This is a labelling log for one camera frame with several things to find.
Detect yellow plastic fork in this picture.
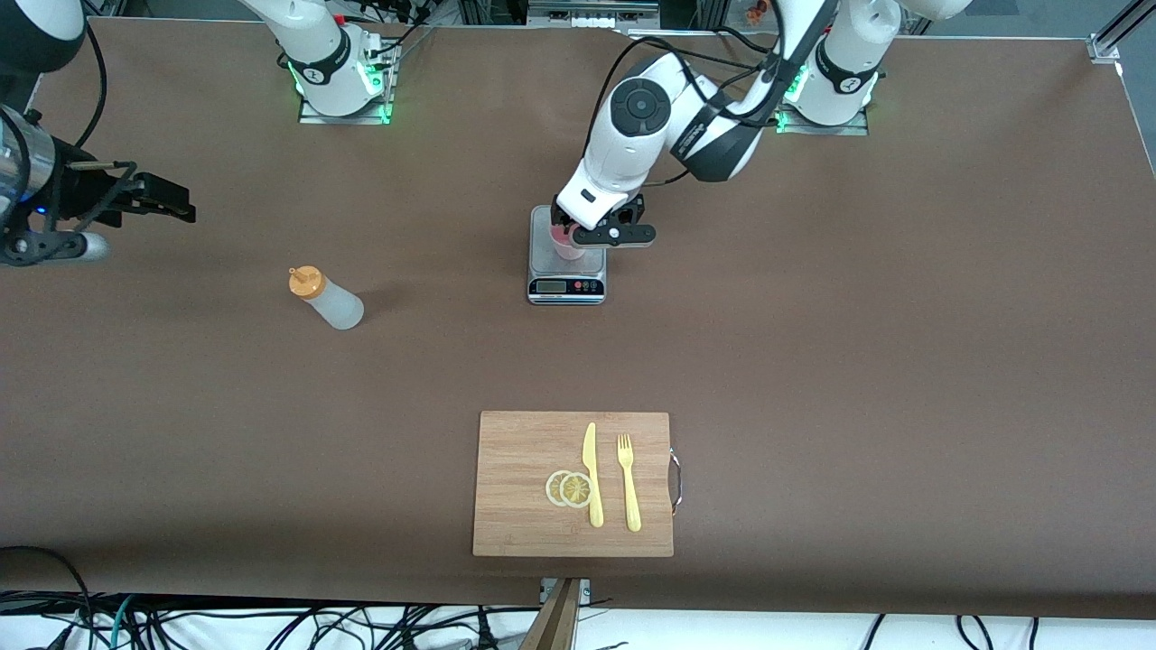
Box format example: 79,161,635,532
617,433,643,533

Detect silver digital kitchen scale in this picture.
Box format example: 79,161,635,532
527,205,607,306

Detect wooden bar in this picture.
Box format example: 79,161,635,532
519,578,581,650

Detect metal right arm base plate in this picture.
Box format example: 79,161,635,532
298,97,395,125

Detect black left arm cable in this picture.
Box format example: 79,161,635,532
592,0,836,186

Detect teal floor cable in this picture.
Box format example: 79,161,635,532
86,594,138,650

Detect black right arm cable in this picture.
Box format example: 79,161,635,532
72,23,107,150

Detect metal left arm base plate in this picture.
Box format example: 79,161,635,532
775,108,870,136

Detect yellow plastic knife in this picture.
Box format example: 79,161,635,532
582,422,605,529

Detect white power strip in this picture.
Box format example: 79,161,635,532
527,0,662,30

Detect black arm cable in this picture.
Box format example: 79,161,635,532
592,0,836,186
72,23,107,150

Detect wooden cutting board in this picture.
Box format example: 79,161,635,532
472,411,675,558

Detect translucent squeeze bottle orange cap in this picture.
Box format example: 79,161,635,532
288,265,366,331

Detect black base power cable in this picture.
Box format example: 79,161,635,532
623,27,750,66
361,0,436,66

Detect aluminium frame profile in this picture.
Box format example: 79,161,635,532
1087,0,1156,62

